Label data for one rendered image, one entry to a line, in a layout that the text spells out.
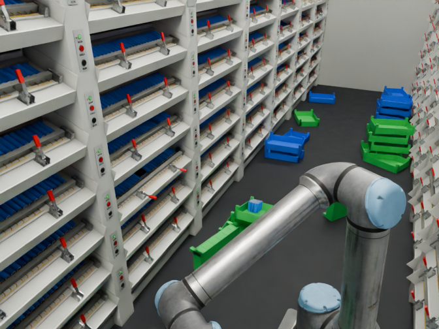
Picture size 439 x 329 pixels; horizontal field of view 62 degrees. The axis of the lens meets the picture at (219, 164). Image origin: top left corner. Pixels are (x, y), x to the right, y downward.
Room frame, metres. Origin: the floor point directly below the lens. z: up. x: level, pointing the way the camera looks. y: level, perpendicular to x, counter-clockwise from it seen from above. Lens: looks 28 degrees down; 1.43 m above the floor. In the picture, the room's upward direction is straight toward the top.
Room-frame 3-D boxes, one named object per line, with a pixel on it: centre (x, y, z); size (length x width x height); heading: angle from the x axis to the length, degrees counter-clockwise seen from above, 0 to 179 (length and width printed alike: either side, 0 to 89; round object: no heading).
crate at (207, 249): (1.49, 0.02, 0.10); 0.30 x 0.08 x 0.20; 138
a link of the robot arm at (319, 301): (0.95, -0.38, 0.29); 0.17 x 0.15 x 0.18; 29
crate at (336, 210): (1.99, -0.83, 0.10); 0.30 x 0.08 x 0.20; 119
